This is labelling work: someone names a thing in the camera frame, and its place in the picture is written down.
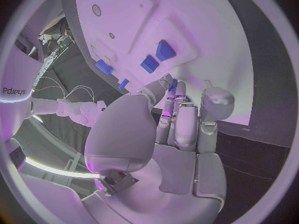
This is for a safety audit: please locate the small blue block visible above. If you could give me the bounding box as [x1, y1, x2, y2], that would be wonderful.
[118, 78, 130, 91]

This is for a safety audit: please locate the blue wedge block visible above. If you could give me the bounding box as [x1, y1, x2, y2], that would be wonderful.
[155, 39, 177, 62]

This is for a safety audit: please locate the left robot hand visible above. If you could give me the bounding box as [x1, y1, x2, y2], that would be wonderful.
[81, 72, 236, 224]

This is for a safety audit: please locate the white cable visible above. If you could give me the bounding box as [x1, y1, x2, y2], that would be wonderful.
[34, 76, 66, 99]
[65, 85, 95, 103]

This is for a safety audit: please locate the white task board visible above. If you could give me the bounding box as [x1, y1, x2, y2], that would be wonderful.
[74, 0, 254, 126]

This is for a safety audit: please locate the blue peg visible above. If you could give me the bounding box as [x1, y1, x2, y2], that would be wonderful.
[167, 79, 178, 93]

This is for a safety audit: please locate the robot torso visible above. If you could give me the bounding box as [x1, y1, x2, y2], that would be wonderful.
[0, 27, 45, 142]

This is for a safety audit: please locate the blue square block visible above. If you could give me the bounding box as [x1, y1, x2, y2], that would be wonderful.
[140, 54, 160, 74]

